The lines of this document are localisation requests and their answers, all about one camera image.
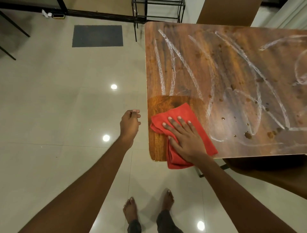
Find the person's right hand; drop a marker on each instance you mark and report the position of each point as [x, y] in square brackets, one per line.
[189, 141]

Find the person's foot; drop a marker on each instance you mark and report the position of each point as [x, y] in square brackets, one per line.
[168, 200]
[130, 210]

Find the white curtain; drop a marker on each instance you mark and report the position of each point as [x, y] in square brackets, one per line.
[285, 13]

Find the person's left forearm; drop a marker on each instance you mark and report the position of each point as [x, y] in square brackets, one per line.
[81, 192]

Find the person's right little finger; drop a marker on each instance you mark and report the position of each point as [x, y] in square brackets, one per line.
[192, 127]

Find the red cleaning cloth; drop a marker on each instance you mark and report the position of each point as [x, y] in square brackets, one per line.
[165, 120]

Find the person's right forearm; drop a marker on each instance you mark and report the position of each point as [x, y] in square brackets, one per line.
[239, 199]

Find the person's right middle finger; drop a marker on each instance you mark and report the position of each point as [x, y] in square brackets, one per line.
[175, 124]

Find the person's left hand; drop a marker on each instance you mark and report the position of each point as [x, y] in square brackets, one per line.
[128, 124]

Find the grey floor mat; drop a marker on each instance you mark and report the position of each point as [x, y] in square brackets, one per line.
[97, 36]

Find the person's dark trousers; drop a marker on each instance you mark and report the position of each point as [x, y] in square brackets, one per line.
[168, 223]

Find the person's right foot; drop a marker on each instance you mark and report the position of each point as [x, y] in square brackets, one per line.
[168, 200]

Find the person's left fingers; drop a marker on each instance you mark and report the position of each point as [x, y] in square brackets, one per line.
[136, 117]

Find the black metal table frame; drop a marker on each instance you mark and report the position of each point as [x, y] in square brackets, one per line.
[14, 26]

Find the white crumpled object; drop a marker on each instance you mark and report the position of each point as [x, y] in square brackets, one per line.
[46, 13]

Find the person's right thumb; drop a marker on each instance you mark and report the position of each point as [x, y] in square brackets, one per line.
[173, 141]

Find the yellow and black device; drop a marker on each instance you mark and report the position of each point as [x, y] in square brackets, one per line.
[58, 16]

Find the black metal rack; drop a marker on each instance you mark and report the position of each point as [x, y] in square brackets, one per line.
[141, 16]

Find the person's left foot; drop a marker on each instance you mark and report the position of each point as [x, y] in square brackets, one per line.
[130, 210]

